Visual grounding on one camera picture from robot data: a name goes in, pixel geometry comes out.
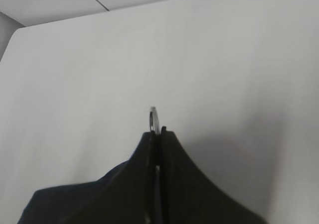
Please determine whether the dark navy fabric lunch bag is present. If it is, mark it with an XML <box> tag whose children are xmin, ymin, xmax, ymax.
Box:
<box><xmin>16</xmin><ymin>159</ymin><xmax>133</xmax><ymax>224</ymax></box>

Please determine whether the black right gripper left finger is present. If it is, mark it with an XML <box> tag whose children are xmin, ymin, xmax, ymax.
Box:
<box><xmin>47</xmin><ymin>131</ymin><xmax>158</xmax><ymax>224</ymax></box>

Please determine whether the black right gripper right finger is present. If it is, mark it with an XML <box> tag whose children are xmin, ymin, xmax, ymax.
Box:
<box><xmin>159</xmin><ymin>127</ymin><xmax>265</xmax><ymax>224</ymax></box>

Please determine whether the silver zipper pull ring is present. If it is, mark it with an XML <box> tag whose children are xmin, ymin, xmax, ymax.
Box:
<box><xmin>149</xmin><ymin>106</ymin><xmax>160</xmax><ymax>224</ymax></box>

